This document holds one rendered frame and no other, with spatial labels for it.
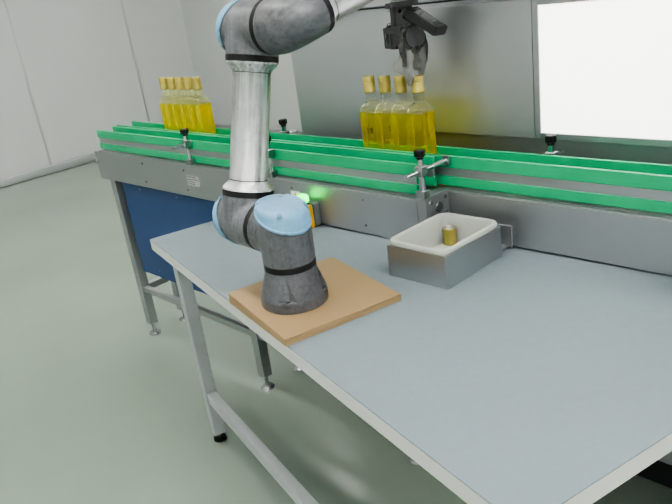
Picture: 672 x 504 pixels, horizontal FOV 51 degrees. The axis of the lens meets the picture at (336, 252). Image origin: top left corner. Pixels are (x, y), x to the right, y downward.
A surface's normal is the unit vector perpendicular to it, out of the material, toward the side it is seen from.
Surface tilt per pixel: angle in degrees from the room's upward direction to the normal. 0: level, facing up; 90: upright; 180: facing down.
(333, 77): 90
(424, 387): 0
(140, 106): 90
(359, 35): 90
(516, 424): 0
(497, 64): 90
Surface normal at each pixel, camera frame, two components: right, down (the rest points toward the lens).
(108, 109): 0.70, 0.17
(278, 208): -0.02, -0.88
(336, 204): -0.70, 0.34
